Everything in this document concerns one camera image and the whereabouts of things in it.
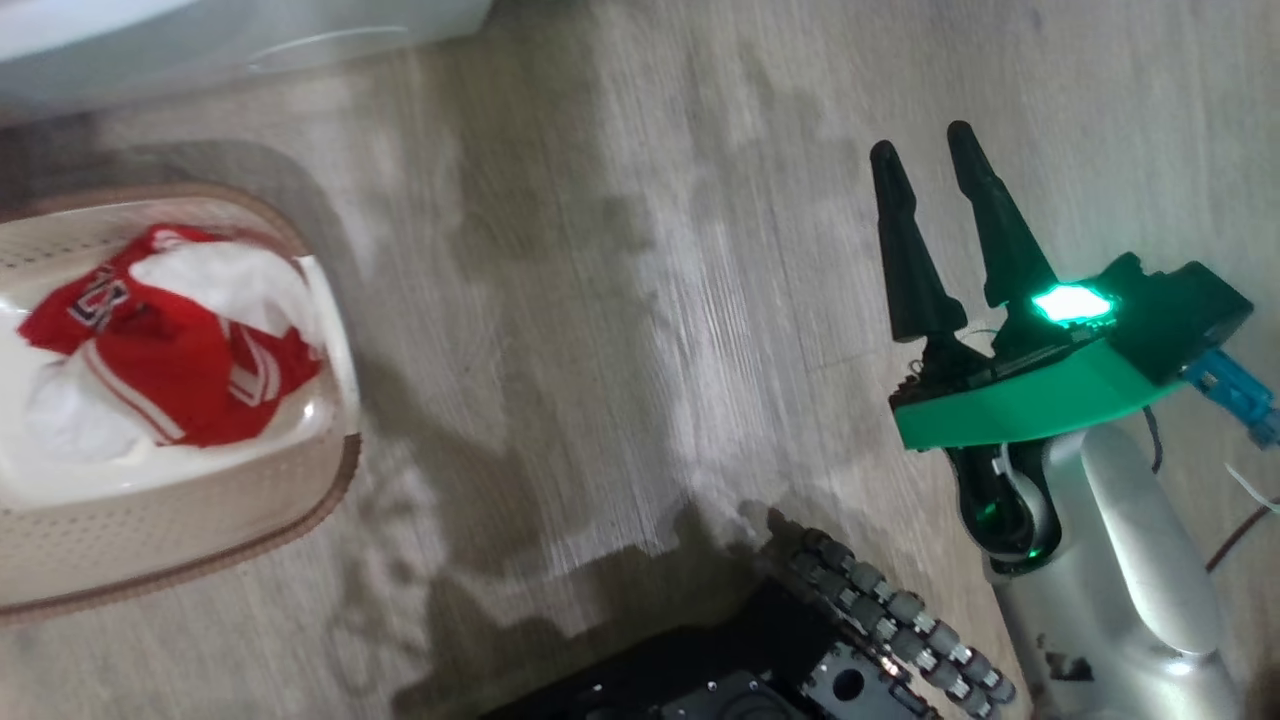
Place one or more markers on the red striped garment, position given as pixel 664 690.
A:
pixel 170 370

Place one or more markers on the cream perforated laundry basket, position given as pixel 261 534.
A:
pixel 150 540

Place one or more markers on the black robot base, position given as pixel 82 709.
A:
pixel 700 670

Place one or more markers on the white garment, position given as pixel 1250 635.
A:
pixel 230 280

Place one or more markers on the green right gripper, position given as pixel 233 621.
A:
pixel 1020 405

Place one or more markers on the white front-load washing machine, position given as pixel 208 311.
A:
pixel 200 40

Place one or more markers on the grey omni wheel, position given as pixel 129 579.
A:
pixel 900 625

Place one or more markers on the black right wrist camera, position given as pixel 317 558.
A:
pixel 1180 315

